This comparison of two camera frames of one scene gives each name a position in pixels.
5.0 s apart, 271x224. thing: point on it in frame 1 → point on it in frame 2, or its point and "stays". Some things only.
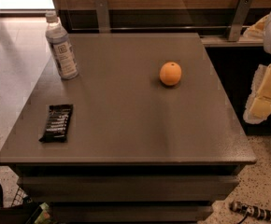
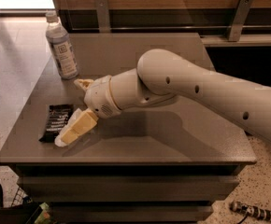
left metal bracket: x=102 y=9 stays
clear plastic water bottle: x=59 y=43 stays
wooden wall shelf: x=247 y=40 stays
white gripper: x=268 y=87 → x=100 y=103
